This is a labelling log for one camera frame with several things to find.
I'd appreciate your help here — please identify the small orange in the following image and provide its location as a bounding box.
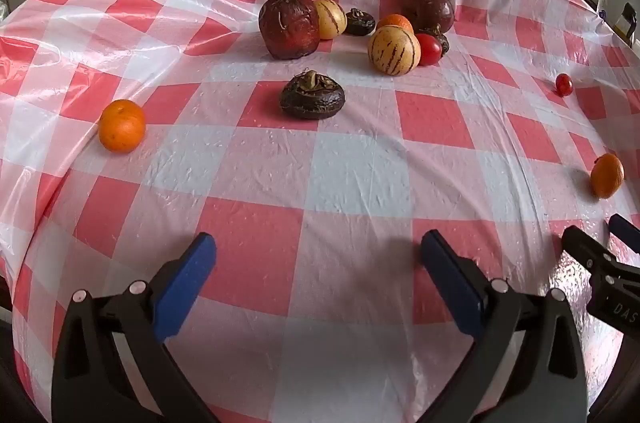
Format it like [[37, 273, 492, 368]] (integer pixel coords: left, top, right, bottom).
[[98, 99, 147, 154], [376, 14, 415, 34], [590, 153, 625, 198]]

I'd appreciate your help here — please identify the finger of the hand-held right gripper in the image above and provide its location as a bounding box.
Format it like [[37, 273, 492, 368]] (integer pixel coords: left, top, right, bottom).
[[561, 225, 640, 291], [607, 213, 640, 255]]

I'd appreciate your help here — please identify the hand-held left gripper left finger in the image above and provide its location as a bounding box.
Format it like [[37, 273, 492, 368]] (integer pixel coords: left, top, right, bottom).
[[52, 232, 218, 423]]

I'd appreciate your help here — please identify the yellow striped pepino melon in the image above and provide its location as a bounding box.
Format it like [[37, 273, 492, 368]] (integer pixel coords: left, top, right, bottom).
[[314, 0, 347, 40], [368, 26, 421, 76]]

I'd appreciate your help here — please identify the red white checkered tablecloth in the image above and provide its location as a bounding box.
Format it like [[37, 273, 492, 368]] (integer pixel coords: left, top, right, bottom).
[[0, 0, 640, 423]]

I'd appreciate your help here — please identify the black yellow package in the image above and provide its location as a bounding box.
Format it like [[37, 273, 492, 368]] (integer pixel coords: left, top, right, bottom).
[[616, 3, 637, 46]]

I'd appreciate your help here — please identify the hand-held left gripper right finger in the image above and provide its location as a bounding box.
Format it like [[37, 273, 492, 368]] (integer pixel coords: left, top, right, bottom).
[[420, 229, 588, 423]]

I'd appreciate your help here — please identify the dark brown water chestnut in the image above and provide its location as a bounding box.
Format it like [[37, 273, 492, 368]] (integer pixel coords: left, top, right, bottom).
[[420, 24, 450, 55], [344, 8, 376, 36], [279, 70, 346, 120]]

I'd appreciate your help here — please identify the dark red pomegranate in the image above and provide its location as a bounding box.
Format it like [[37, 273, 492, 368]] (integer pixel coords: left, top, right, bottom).
[[258, 0, 321, 60], [403, 0, 455, 34]]

